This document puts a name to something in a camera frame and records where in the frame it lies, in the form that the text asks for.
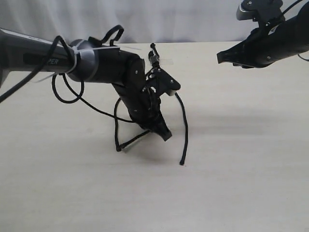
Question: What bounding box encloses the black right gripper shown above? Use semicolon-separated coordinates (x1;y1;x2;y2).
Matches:
217;16;309;69

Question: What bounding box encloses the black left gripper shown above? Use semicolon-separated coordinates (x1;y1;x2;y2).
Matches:
110;50;172;142

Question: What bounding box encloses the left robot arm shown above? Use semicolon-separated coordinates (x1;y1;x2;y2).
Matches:
0;25;180;141

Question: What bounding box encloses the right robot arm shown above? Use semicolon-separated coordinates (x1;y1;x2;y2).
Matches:
217;0;309;69

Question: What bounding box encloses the clear tape strip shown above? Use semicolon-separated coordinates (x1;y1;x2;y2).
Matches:
159;59;174;66

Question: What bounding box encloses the white curtain backdrop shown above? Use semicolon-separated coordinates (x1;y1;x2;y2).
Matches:
0;0;257;43

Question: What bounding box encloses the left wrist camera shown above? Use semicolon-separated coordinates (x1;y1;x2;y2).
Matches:
146;68;181;97

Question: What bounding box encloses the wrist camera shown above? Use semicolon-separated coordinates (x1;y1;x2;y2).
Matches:
236;0;283;22
146;68;181;97

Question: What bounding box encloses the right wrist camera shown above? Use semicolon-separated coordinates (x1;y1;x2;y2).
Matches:
236;0;283;22

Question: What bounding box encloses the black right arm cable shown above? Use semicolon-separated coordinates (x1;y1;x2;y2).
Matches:
265;0;309;61

